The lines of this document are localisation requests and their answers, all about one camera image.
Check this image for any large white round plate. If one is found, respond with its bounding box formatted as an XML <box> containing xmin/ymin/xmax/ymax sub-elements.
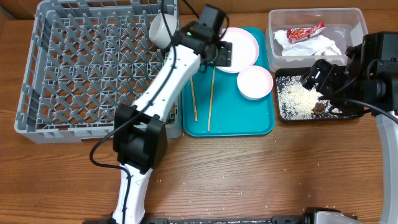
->
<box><xmin>217</xmin><ymin>27</ymin><xmax>259</xmax><ymax>73</ymax></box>

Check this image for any wooden chopstick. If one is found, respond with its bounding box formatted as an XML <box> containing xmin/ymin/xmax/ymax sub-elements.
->
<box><xmin>190</xmin><ymin>77</ymin><xmax>198</xmax><ymax>122</ymax></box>
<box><xmin>207</xmin><ymin>67</ymin><xmax>216</xmax><ymax>132</ymax></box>

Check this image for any brown food scrap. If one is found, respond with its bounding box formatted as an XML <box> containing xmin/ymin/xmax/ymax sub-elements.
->
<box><xmin>312</xmin><ymin>103</ymin><xmax>326</xmax><ymax>116</ymax></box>

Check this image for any white napkin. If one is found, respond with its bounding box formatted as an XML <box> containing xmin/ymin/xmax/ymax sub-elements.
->
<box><xmin>274</xmin><ymin>30</ymin><xmax>342</xmax><ymax>56</ymax></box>

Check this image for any pink bowl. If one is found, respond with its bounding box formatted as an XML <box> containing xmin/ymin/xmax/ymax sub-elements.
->
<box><xmin>237</xmin><ymin>65</ymin><xmax>274</xmax><ymax>100</ymax></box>

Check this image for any red snack wrapper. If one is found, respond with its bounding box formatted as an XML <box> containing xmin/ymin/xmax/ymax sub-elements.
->
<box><xmin>287</xmin><ymin>22</ymin><xmax>326</xmax><ymax>44</ymax></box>

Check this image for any grey-white bowl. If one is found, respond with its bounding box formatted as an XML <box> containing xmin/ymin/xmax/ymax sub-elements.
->
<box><xmin>149</xmin><ymin>14</ymin><xmax>178</xmax><ymax>49</ymax></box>

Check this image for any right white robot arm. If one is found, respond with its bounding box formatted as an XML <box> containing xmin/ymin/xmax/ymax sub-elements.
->
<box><xmin>300</xmin><ymin>32</ymin><xmax>397</xmax><ymax>223</ymax></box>

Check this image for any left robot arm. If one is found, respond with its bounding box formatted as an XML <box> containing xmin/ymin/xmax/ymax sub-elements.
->
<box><xmin>111</xmin><ymin>21</ymin><xmax>232</xmax><ymax>223</ymax></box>

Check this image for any clear plastic waste bin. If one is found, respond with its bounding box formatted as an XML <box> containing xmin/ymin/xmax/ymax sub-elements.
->
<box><xmin>266</xmin><ymin>8</ymin><xmax>368</xmax><ymax>72</ymax></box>

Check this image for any grey plastic dishwasher rack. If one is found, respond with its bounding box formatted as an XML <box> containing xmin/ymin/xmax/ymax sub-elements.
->
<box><xmin>14</xmin><ymin>0</ymin><xmax>179</xmax><ymax>144</ymax></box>

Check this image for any black rectangular tray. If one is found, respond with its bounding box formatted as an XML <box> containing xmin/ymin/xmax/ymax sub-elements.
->
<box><xmin>274</xmin><ymin>66</ymin><xmax>363</xmax><ymax>123</ymax></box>

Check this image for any teal plastic serving tray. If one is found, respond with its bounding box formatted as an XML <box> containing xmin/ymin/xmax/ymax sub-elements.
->
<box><xmin>182</xmin><ymin>27</ymin><xmax>275</xmax><ymax>138</ymax></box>

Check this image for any brown cardboard backdrop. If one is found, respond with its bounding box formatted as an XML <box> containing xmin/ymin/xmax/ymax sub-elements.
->
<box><xmin>1</xmin><ymin>0</ymin><xmax>397</xmax><ymax>19</ymax></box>

